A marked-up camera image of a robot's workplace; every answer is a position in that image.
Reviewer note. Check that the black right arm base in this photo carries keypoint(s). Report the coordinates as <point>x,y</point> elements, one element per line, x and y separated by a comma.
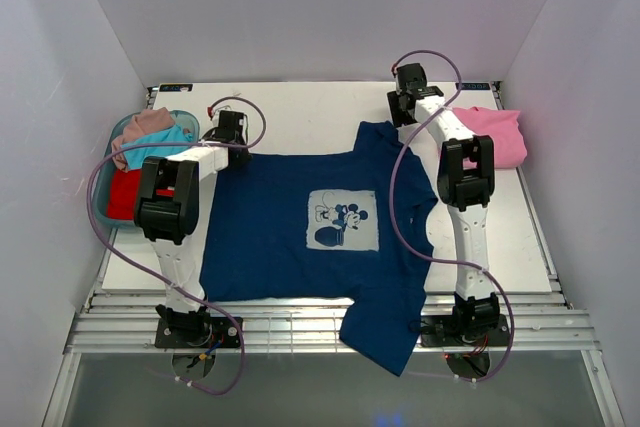
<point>445,331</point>

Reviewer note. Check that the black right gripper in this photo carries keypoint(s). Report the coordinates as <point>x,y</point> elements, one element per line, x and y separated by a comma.
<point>398,117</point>

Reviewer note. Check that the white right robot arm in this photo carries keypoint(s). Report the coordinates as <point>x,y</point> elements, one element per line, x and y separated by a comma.
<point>465,183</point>

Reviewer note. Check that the light blue t shirt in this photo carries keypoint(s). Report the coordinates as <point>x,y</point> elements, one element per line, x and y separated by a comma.
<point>163,143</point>

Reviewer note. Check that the folded pink t shirt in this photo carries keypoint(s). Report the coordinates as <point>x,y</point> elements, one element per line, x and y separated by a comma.
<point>502,126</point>

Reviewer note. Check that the teal plastic tray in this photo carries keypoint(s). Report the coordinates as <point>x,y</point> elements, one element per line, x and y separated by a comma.
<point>100,192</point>

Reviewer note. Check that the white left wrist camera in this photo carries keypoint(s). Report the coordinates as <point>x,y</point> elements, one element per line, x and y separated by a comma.
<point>214,112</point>

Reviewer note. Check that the beige t shirt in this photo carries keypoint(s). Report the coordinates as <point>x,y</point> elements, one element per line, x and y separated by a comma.
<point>139,125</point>

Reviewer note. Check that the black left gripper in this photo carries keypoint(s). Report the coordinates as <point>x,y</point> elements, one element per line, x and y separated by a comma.
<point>244,158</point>

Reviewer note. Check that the aluminium front rail frame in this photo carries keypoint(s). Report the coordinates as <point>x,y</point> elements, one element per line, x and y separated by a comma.
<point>127,323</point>

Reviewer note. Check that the dark blue t shirt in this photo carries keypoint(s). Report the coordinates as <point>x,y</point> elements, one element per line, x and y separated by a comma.
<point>346,225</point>

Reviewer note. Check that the red t shirt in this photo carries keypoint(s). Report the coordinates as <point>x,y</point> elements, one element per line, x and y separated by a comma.
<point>122,197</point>

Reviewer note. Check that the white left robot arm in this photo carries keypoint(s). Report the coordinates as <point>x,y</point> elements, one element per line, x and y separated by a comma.
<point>167,209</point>

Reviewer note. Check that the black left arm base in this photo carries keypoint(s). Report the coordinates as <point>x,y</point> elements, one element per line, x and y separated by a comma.
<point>204,333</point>

